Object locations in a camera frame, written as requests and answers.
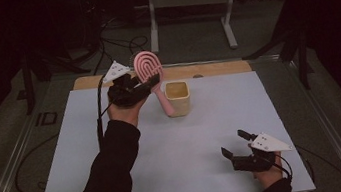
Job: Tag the pink hairbrush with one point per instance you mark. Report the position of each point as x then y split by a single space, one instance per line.
164 100

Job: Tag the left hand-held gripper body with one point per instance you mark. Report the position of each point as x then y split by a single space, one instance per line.
124 94

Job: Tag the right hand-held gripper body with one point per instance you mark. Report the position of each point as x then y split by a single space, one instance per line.
269 144

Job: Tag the black stand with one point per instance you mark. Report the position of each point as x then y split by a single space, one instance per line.
302 57
29 92

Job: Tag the light grey table mat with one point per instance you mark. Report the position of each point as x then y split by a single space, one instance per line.
182 148

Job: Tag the person's left hand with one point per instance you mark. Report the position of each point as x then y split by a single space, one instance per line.
125 114

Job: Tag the beige square cup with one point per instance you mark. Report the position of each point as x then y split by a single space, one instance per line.
181 106

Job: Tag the person's right hand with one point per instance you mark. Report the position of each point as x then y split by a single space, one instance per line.
272 176

